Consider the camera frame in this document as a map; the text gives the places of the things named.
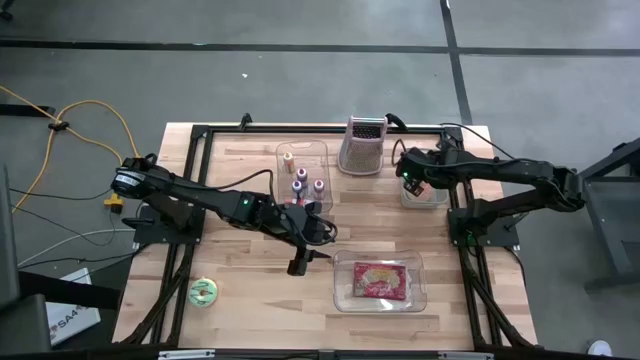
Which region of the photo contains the white printed box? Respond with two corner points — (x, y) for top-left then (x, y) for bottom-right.
(44, 267), (101, 346)

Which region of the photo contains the yellow extension cable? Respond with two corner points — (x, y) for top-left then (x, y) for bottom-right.
(0, 84), (151, 214)

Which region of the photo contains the green iced toy donut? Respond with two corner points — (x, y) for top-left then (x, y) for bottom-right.
(188, 277), (219, 309)

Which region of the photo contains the white floor cable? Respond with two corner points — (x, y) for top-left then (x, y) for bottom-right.
(18, 227), (137, 266)

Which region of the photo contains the clear plastic bin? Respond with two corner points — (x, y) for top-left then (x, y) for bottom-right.
(275, 141), (335, 219)
(332, 249), (429, 314)

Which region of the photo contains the grey plastic bin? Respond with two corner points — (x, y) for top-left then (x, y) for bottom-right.
(399, 147), (450, 210)

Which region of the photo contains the white shoe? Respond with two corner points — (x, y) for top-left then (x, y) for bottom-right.
(585, 339), (614, 357)

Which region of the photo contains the dark grey panel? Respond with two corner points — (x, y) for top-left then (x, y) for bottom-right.
(0, 164), (22, 311)

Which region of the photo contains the black metal table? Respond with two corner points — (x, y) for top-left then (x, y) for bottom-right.
(549, 137), (640, 294)

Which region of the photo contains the black cable connector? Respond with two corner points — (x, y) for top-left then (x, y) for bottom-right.
(384, 112), (409, 132)

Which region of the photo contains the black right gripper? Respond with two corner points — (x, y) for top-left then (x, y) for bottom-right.
(397, 146), (444, 198)

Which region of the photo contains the metal box grater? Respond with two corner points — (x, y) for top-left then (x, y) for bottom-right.
(336, 115), (389, 177)

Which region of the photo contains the black floor bar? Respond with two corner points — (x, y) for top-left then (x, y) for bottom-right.
(0, 103), (55, 118)

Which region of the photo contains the silver metal bracket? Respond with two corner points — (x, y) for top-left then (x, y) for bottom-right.
(437, 351), (495, 360)
(157, 349), (216, 360)

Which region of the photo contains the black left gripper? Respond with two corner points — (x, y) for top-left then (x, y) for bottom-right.
(272, 199), (339, 277)

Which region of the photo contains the red snack packet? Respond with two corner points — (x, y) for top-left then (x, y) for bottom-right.
(352, 260), (410, 302)

